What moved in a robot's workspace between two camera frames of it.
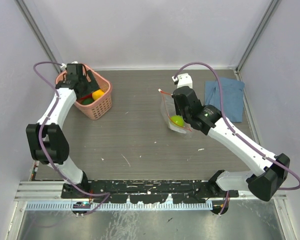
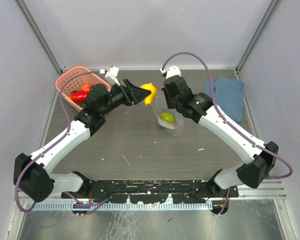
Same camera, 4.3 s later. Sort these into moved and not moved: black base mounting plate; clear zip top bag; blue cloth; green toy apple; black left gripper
Moved: black left gripper; clear zip top bag; green toy apple
Not moved: blue cloth; black base mounting plate
